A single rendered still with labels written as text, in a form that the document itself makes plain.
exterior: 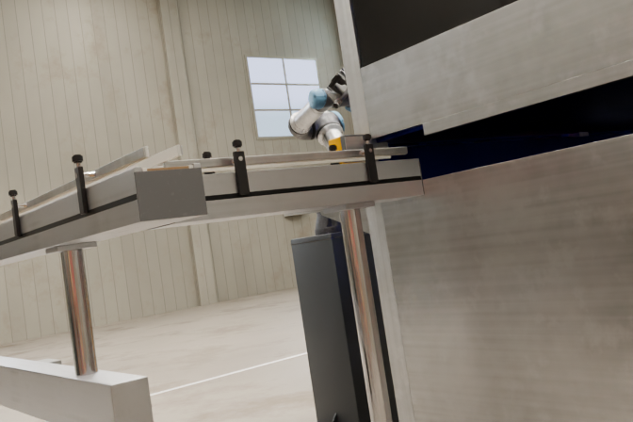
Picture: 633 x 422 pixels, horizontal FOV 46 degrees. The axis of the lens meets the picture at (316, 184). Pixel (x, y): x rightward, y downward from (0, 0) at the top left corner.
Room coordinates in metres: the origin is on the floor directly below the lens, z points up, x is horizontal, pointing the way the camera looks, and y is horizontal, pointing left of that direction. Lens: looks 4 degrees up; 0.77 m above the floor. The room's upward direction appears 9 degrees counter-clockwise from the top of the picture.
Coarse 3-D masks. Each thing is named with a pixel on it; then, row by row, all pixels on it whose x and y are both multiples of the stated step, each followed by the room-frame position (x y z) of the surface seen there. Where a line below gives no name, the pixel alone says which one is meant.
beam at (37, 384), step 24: (0, 360) 2.34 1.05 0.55; (24, 360) 2.23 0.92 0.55; (0, 384) 2.21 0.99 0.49; (24, 384) 1.99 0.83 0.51; (48, 384) 1.82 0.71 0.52; (72, 384) 1.68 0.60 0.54; (96, 384) 1.55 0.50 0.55; (120, 384) 1.50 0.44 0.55; (144, 384) 1.53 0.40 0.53; (24, 408) 2.01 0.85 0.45; (48, 408) 1.84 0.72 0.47; (72, 408) 1.70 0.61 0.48; (96, 408) 1.57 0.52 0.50; (120, 408) 1.50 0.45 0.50; (144, 408) 1.53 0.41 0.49
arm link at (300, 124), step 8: (312, 96) 2.77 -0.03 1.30; (320, 96) 2.77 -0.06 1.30; (328, 96) 2.77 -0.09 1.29; (312, 104) 2.79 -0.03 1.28; (320, 104) 2.77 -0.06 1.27; (328, 104) 2.79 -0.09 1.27; (296, 112) 3.10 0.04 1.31; (304, 112) 2.93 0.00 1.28; (312, 112) 2.88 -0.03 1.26; (320, 112) 2.86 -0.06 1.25; (296, 120) 3.04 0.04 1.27; (304, 120) 2.98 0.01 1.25; (312, 120) 2.95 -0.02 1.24; (288, 128) 3.14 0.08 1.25; (296, 128) 3.08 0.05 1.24; (304, 128) 3.06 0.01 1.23; (312, 128) 3.14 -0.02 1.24; (296, 136) 3.14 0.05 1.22; (304, 136) 3.14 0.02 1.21
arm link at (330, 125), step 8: (328, 112) 3.19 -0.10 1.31; (336, 112) 3.20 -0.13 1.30; (320, 120) 3.16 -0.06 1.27; (328, 120) 3.15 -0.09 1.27; (336, 120) 3.18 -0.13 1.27; (320, 128) 3.14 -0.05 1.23; (328, 128) 3.13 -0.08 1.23; (336, 128) 3.14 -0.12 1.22; (344, 128) 3.20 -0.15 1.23; (312, 136) 3.16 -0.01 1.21; (320, 136) 3.14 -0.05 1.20; (328, 136) 3.11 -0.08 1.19; (336, 136) 3.10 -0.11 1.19; (328, 144) 3.10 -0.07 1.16
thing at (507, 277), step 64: (448, 192) 1.80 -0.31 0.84; (512, 192) 1.65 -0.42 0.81; (576, 192) 1.52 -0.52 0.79; (448, 256) 1.83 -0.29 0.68; (512, 256) 1.67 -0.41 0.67; (576, 256) 1.54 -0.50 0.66; (448, 320) 1.85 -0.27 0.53; (512, 320) 1.70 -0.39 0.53; (576, 320) 1.56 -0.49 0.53; (448, 384) 1.88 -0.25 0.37; (512, 384) 1.72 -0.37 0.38; (576, 384) 1.58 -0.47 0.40
